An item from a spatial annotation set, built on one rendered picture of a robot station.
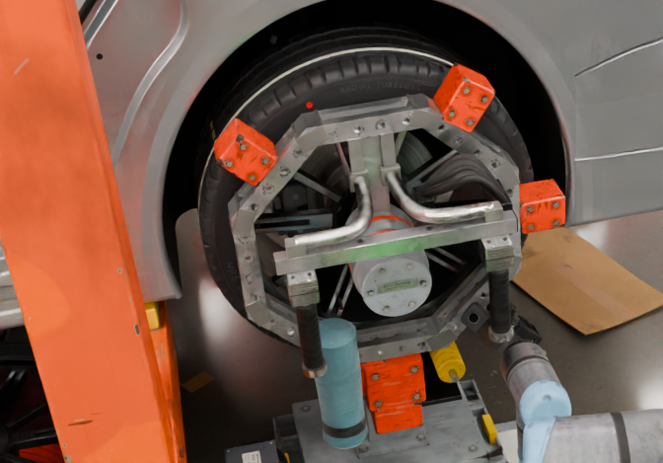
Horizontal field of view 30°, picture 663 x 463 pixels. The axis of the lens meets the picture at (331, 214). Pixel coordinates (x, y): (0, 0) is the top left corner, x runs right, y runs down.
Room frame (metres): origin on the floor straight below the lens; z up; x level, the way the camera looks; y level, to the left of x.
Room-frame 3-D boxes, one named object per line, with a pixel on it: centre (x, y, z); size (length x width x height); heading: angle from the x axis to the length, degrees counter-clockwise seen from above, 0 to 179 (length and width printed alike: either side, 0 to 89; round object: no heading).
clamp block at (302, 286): (1.76, 0.07, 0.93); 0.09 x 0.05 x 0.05; 6
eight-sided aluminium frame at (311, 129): (1.98, -0.08, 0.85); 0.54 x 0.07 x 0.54; 96
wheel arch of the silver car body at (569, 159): (2.20, -0.06, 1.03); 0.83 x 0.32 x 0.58; 96
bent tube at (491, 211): (1.87, -0.19, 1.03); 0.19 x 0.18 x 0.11; 6
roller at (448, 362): (2.09, -0.19, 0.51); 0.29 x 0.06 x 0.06; 6
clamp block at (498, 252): (1.79, -0.27, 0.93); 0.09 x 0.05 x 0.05; 6
